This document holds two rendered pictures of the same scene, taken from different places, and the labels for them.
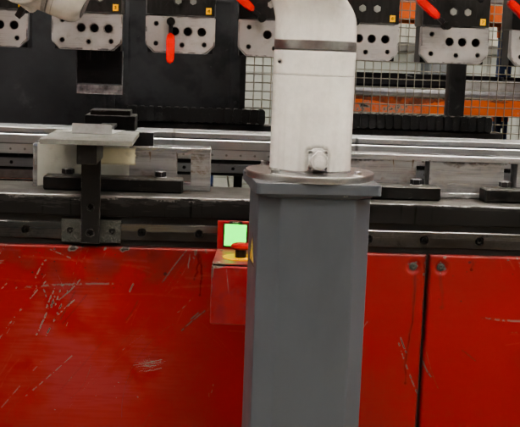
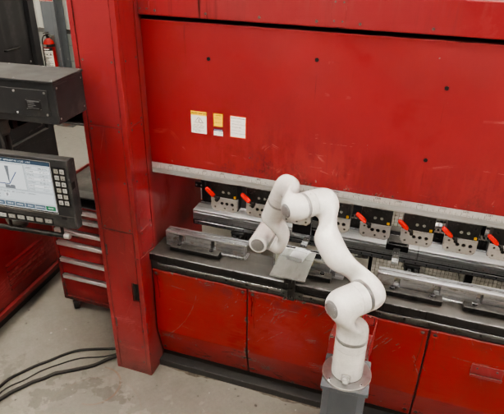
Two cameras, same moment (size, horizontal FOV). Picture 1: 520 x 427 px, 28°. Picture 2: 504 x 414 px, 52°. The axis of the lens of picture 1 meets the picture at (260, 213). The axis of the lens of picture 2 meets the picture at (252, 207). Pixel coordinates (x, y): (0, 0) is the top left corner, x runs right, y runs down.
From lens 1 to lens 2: 1.37 m
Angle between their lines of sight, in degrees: 28
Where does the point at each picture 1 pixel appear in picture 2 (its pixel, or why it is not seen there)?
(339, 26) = (357, 341)
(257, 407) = not seen: outside the picture
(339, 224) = (350, 402)
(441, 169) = (446, 290)
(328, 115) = (350, 366)
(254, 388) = not seen: outside the picture
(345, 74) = (359, 354)
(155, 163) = (321, 266)
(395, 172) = (424, 287)
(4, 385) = (258, 335)
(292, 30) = (340, 337)
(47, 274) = (274, 305)
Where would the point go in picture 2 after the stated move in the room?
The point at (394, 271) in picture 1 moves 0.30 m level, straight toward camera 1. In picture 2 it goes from (414, 333) to (397, 370)
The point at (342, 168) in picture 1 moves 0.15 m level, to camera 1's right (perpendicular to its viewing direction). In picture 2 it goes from (356, 379) to (396, 392)
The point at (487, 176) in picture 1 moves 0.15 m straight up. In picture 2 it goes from (468, 296) to (474, 272)
